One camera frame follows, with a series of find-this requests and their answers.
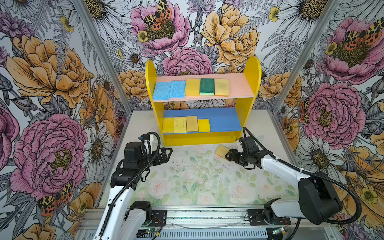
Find pale yellow textured sponge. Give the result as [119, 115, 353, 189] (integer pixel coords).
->
[174, 117, 187, 134]

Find blue sponge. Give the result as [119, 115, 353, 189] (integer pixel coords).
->
[169, 81, 186, 98]
[153, 82, 172, 100]

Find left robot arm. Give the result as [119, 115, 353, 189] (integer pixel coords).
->
[93, 140, 173, 240]

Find green sponge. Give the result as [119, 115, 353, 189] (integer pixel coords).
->
[200, 78, 215, 96]

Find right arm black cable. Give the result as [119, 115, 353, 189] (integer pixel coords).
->
[242, 126, 363, 240]

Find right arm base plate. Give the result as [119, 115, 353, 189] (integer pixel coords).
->
[245, 209, 291, 226]

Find orange-yellow sponge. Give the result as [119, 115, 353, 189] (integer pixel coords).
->
[186, 116, 199, 133]
[215, 145, 230, 160]
[215, 79, 230, 97]

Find floral table mat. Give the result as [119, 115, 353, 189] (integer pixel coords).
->
[131, 145, 298, 206]

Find aluminium front rail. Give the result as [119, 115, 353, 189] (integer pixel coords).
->
[74, 205, 337, 240]

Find yellow shelf with coloured boards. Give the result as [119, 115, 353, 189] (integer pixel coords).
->
[145, 57, 262, 147]

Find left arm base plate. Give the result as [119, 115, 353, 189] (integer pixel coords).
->
[143, 210, 168, 227]

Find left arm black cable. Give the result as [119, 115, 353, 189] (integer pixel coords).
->
[98, 131, 162, 240]

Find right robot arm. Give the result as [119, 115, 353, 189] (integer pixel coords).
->
[225, 137, 343, 225]

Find thick yellow sponge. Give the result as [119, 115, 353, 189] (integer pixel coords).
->
[185, 79, 201, 97]

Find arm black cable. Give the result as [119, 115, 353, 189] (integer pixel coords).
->
[242, 126, 363, 240]
[98, 131, 162, 240]

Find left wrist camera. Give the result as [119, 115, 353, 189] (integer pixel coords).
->
[139, 134, 155, 155]

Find bright yellow small sponge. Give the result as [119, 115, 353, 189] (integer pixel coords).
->
[162, 118, 175, 134]

